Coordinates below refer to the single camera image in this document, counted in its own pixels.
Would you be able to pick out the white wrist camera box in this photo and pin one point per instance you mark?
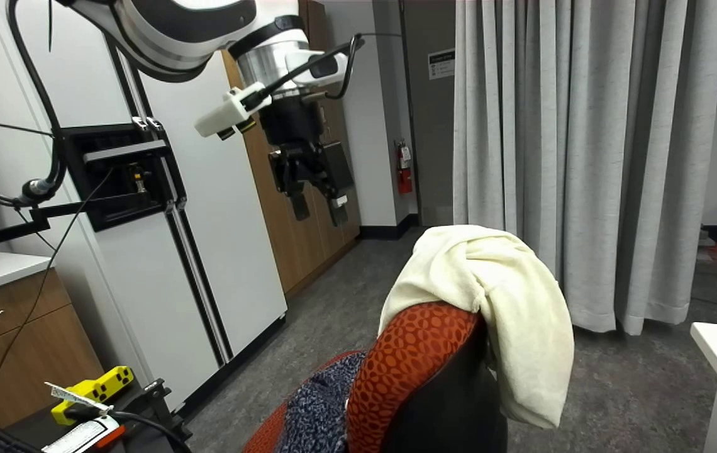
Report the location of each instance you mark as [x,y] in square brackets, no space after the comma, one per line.
[224,117]

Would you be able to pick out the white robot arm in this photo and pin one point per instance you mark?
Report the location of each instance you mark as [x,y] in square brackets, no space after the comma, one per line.
[171,38]

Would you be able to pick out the white orange handheld device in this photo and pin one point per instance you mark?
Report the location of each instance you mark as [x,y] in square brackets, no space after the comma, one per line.
[84,430]

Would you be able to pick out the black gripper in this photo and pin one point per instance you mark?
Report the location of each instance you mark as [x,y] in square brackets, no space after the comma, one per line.
[292,126]

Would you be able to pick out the cream knitted cloth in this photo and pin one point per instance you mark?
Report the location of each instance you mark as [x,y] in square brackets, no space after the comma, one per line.
[499,293]

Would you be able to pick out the white refrigerator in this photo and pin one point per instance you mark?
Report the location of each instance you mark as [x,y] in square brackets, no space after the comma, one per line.
[151,284]

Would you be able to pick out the yellow black tool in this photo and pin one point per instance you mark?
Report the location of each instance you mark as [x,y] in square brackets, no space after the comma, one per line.
[94,391]

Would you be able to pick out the red fire extinguisher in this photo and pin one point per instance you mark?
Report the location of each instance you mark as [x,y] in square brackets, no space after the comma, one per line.
[406,172]

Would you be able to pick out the wooden counter cabinet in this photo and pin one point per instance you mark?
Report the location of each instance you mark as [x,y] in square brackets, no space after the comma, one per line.
[21,352]

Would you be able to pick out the tall brown wooden cabinet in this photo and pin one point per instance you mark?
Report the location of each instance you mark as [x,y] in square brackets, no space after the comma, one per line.
[323,240]

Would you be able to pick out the grey door with sign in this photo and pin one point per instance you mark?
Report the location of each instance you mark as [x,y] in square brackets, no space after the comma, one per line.
[422,142]

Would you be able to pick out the grey curtain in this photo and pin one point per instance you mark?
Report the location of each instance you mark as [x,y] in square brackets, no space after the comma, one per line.
[585,166]

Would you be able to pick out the navy speckled cloth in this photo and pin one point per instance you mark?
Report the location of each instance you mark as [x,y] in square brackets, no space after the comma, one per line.
[314,410]

